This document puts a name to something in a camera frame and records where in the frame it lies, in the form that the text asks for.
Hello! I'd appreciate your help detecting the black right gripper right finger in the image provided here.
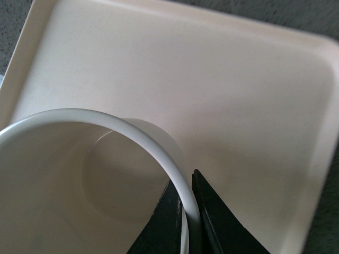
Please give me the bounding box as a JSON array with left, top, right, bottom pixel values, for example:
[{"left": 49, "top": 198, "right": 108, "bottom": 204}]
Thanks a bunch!
[{"left": 192, "top": 169, "right": 269, "bottom": 253}]

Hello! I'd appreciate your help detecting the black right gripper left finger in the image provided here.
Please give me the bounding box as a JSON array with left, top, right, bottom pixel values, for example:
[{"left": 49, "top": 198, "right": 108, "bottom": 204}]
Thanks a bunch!
[{"left": 128, "top": 181, "right": 182, "bottom": 254}]

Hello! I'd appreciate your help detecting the white smiley mug black handle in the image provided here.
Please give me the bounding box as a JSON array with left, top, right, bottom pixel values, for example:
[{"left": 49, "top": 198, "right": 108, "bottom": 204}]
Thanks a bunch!
[{"left": 1, "top": 108, "right": 202, "bottom": 253}]

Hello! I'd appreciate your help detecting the beige rectangular plastic tray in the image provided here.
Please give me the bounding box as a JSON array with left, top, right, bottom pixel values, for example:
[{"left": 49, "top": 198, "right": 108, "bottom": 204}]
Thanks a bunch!
[{"left": 1, "top": 1, "right": 338, "bottom": 253}]

